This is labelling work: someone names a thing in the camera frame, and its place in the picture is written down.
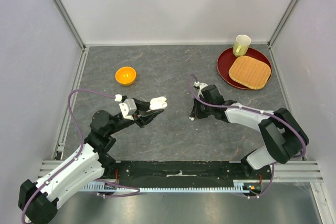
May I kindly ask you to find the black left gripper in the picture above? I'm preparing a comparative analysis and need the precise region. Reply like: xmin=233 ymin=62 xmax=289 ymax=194
xmin=107 ymin=97 xmax=164 ymax=135

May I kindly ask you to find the white oval case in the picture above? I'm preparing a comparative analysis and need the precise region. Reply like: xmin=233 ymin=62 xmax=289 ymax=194
xmin=149 ymin=96 xmax=167 ymax=111

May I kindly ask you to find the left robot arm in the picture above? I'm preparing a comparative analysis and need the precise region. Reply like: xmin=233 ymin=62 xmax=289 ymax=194
xmin=18 ymin=95 xmax=167 ymax=223

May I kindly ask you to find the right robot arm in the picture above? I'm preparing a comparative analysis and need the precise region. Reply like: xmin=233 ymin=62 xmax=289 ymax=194
xmin=190 ymin=81 xmax=309 ymax=179

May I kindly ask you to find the orange plastic bowl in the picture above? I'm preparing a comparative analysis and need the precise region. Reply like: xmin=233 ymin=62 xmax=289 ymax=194
xmin=115 ymin=66 xmax=137 ymax=86

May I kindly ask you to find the dark red round tray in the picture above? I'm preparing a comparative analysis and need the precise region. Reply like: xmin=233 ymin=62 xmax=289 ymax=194
xmin=217 ymin=47 xmax=272 ymax=90

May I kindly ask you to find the woven bamboo mat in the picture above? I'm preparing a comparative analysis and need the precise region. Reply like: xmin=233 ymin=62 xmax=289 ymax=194
xmin=228 ymin=56 xmax=271 ymax=90

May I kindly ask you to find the pale yellow mug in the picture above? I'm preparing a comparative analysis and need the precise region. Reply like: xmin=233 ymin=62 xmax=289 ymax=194
xmin=233 ymin=35 xmax=251 ymax=57

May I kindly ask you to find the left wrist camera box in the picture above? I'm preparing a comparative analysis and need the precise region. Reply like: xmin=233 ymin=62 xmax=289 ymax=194
xmin=114 ymin=94 xmax=137 ymax=121

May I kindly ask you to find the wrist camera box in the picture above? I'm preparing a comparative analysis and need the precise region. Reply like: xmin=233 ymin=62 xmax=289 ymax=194
xmin=114 ymin=94 xmax=137 ymax=121
xmin=193 ymin=81 xmax=208 ymax=98

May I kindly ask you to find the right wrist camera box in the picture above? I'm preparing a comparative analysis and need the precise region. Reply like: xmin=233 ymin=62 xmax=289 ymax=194
xmin=193 ymin=81 xmax=208 ymax=98

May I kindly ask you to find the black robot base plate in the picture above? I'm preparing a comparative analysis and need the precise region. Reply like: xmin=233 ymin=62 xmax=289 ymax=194
xmin=102 ymin=161 xmax=271 ymax=187

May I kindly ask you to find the slotted cable duct rail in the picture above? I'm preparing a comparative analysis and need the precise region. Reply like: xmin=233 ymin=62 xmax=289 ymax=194
xmin=79 ymin=181 xmax=261 ymax=194

